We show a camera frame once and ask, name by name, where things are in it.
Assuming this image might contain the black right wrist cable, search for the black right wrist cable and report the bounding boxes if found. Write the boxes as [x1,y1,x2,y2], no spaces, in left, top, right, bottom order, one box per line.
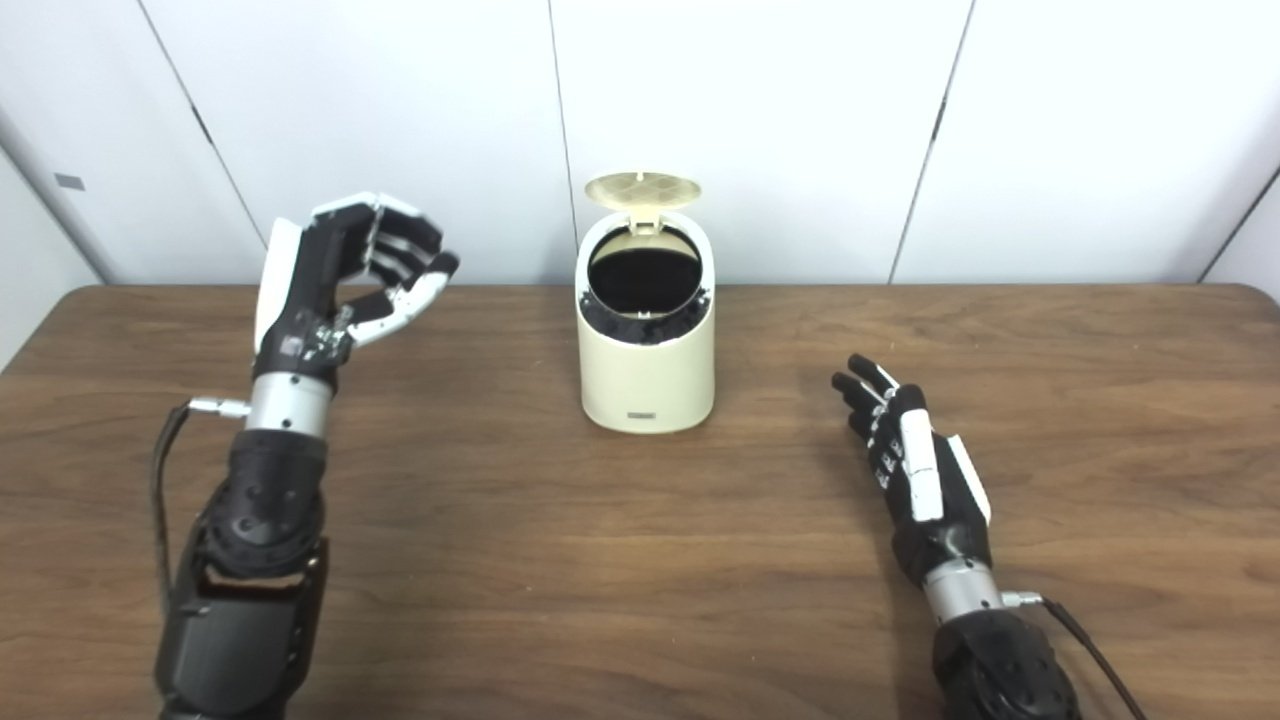
[1000,590,1151,720]

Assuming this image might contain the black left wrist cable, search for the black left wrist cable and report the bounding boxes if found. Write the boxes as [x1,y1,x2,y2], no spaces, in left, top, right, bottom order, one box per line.
[150,397,251,621]

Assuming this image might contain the cream round bin lid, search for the cream round bin lid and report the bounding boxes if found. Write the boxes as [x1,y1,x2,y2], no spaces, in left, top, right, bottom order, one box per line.
[584,172,702,236]

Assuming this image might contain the cream-colored desktop bin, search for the cream-colored desktop bin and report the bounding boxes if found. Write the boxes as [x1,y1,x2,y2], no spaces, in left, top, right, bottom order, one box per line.
[575,210,717,435]

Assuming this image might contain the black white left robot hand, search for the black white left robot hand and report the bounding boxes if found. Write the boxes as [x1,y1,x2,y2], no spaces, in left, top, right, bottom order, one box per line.
[252,192,461,386]

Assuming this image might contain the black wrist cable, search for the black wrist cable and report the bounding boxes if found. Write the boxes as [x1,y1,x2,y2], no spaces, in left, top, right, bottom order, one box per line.
[1000,590,1151,720]
[150,397,251,621]

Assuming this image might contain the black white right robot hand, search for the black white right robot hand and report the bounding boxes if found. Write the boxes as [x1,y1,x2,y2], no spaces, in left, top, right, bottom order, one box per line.
[831,354,994,589]

